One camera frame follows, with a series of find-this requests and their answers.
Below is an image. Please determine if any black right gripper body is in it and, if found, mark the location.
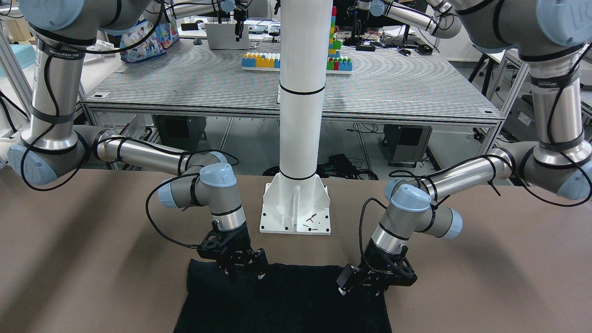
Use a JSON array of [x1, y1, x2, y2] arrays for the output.
[[197, 221, 252, 268]]

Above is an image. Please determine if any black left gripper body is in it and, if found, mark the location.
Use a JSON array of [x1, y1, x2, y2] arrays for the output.
[[361, 240, 417, 293]]

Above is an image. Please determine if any black printed t-shirt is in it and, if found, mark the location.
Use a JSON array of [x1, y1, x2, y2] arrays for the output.
[[174, 260, 392, 333]]

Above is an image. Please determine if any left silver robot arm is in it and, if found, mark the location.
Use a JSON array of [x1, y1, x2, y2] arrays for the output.
[[337, 0, 591, 295]]

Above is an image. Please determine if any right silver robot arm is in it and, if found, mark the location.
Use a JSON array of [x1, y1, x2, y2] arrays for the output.
[[7, 0, 268, 282]]

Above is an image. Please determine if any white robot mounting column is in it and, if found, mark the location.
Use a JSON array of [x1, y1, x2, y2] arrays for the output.
[[260, 0, 333, 235]]

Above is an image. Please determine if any striped grey work table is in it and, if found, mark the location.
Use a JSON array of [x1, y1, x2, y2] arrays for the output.
[[80, 39, 505, 167]]

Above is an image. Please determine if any colourful toy block set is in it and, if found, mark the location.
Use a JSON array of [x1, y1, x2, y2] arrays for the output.
[[241, 6, 353, 72]]

